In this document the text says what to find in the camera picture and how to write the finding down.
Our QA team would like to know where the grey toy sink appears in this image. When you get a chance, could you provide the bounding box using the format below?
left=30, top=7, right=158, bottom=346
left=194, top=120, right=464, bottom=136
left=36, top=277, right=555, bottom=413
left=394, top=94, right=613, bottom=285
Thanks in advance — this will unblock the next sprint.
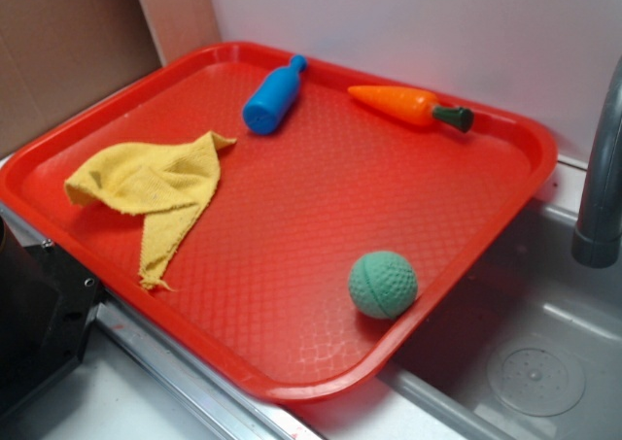
left=296, top=162, right=621, bottom=439

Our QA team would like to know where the green textured ball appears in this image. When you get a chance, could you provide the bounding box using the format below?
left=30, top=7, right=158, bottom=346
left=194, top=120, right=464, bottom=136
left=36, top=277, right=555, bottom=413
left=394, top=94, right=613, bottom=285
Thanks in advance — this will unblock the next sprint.
left=348, top=251, right=419, bottom=320

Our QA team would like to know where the red plastic tray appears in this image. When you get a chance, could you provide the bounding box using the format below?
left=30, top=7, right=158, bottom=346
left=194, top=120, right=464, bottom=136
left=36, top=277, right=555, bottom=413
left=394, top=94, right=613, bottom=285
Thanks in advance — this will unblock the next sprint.
left=1, top=43, right=557, bottom=404

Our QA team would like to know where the yellow cloth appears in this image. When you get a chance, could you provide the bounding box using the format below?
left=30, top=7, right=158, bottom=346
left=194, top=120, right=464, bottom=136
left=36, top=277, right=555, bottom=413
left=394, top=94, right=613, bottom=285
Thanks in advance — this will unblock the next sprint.
left=64, top=131, right=236, bottom=290

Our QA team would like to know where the orange toy carrot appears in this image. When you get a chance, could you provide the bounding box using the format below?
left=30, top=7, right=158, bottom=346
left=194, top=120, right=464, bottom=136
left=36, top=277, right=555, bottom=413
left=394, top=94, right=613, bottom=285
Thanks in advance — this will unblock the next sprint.
left=347, top=85, right=474, bottom=133

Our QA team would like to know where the grey faucet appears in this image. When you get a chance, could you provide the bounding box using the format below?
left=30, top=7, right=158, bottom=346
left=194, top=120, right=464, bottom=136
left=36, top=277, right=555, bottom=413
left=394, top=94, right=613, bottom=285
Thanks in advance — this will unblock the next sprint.
left=571, top=64, right=621, bottom=268

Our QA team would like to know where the brown cardboard panel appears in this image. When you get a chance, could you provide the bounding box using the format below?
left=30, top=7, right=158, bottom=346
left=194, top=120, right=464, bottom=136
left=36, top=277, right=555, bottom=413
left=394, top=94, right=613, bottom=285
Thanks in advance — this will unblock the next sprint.
left=1, top=0, right=221, bottom=155

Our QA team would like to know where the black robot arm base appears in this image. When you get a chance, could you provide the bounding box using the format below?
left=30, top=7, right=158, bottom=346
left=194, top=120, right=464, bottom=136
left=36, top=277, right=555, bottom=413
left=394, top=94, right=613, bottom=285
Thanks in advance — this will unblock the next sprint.
left=1, top=221, right=101, bottom=419

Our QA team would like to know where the blue toy bottle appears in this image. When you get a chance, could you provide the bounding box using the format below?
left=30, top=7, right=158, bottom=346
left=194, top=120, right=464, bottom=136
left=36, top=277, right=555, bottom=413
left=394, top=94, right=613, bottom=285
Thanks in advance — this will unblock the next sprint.
left=242, top=54, right=307, bottom=135

